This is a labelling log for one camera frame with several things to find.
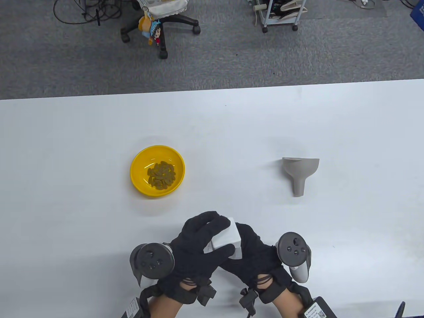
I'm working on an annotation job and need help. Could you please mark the black armband box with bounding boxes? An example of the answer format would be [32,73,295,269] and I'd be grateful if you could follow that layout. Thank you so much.
[121,296,149,318]
[303,296,338,318]

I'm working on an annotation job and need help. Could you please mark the person's right hand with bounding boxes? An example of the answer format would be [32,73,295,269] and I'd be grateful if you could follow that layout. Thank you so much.
[220,223,293,303]

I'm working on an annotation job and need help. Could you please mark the black hand controller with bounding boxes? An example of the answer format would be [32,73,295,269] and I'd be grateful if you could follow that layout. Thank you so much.
[275,232,312,283]
[129,243,175,289]

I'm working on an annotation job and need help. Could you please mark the blue box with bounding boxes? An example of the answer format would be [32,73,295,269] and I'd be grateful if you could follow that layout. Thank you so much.
[410,0,424,23]

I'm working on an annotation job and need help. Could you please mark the black left armband box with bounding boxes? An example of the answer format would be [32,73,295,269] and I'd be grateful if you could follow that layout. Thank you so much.
[121,296,149,318]

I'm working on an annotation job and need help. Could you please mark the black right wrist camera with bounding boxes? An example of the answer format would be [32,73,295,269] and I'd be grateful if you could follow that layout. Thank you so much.
[239,288,258,317]

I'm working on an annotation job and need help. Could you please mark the grey plastic funnel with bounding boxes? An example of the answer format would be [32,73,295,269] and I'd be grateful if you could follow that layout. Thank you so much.
[282,157,320,197]

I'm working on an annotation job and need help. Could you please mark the person's right forearm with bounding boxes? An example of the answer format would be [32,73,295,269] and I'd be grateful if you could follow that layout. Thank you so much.
[272,288,310,318]

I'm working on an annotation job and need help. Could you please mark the person's left hand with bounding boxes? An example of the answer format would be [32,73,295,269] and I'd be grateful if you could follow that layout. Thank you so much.
[158,211,236,304]

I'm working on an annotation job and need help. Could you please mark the plush doll charm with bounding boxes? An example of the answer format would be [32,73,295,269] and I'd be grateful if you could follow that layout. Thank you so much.
[138,15,163,47]

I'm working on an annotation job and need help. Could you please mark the white square jar lid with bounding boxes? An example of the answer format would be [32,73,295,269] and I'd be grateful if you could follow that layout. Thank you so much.
[212,217,241,250]

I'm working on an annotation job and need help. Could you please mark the black floor cables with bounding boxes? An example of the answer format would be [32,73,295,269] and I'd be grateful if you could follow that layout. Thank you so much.
[53,0,133,26]

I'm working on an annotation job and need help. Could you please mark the black left hand controller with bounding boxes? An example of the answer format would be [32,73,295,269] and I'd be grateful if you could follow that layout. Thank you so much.
[129,243,175,289]

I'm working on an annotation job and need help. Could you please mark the person's left forearm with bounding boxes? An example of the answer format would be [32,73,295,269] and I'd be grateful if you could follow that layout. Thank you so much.
[146,291,186,318]

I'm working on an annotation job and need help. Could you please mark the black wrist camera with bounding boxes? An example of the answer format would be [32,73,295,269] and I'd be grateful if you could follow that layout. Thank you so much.
[239,288,258,317]
[195,280,217,307]

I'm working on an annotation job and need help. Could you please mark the yellow plastic bowl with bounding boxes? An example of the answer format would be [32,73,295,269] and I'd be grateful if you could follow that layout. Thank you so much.
[130,145,185,198]

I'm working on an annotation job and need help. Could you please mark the black right hand controller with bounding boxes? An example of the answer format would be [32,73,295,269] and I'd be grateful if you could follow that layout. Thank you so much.
[275,232,312,283]

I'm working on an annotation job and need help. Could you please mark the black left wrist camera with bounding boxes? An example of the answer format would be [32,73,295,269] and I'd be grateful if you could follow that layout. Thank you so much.
[195,280,217,307]

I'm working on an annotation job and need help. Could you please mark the black office chair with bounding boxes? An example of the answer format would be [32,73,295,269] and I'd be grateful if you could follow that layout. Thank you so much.
[120,0,201,60]

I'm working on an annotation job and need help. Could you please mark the black right armband box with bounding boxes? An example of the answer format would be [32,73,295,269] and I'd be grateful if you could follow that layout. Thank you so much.
[303,296,338,318]

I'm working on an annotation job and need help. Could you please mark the white rolling cart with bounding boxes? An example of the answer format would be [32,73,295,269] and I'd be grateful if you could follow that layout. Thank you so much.
[253,0,308,33]

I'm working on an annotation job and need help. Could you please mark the clear square coffee jar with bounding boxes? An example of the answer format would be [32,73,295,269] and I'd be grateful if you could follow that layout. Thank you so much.
[203,243,243,261]

